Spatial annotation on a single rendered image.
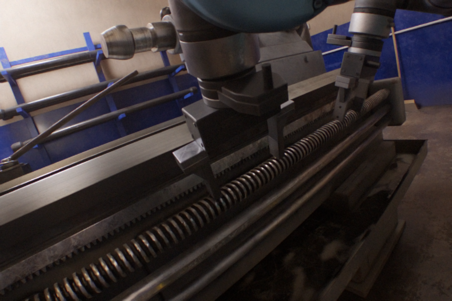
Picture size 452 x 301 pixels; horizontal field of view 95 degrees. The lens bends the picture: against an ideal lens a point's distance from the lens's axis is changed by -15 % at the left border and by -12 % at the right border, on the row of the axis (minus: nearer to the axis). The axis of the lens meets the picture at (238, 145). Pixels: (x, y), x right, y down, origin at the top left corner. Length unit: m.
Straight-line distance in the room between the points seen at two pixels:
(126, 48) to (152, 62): 3.34
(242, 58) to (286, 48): 0.58
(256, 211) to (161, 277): 0.20
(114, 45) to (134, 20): 3.50
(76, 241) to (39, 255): 0.05
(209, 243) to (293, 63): 0.61
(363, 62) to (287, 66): 0.30
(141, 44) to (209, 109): 0.42
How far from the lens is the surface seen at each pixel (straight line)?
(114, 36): 0.66
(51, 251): 0.43
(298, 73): 0.83
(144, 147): 0.44
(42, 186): 0.43
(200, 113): 0.29
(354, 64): 0.57
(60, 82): 3.72
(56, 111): 3.66
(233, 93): 0.24
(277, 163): 0.48
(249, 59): 0.27
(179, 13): 0.26
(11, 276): 0.44
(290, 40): 0.89
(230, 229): 0.43
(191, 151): 0.32
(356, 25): 0.60
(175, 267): 0.40
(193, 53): 0.27
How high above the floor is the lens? 0.89
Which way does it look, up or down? 14 degrees down
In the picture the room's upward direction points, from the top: 17 degrees counter-clockwise
